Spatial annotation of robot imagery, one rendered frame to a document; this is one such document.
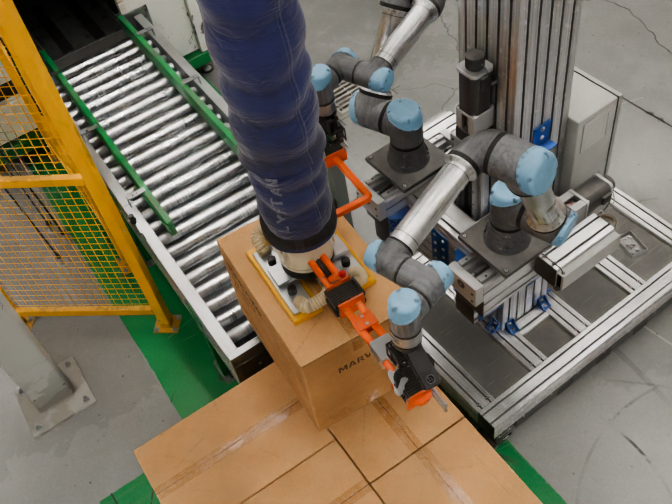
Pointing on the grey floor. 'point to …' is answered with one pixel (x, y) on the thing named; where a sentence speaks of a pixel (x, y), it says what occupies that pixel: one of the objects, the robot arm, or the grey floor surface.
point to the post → (339, 189)
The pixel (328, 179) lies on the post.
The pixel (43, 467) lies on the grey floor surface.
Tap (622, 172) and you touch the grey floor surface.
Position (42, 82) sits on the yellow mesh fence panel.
